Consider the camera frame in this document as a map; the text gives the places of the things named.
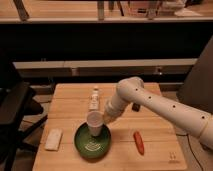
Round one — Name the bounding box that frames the black rectangular block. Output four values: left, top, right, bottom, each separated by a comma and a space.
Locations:
132, 103, 140, 112

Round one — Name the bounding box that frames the white ceramic cup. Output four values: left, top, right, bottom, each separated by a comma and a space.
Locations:
86, 111, 103, 136

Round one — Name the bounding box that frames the black chair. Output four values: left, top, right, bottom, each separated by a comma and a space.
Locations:
0, 61, 47, 171

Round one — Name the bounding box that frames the black cable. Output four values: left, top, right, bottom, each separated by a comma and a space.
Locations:
175, 128, 204, 171

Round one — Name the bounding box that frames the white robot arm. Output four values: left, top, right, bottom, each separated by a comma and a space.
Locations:
103, 77, 213, 150

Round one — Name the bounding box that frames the green ceramic bowl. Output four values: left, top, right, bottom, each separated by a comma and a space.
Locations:
74, 122, 111, 159

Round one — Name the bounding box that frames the small white bottle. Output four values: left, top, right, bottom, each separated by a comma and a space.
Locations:
89, 87, 100, 111

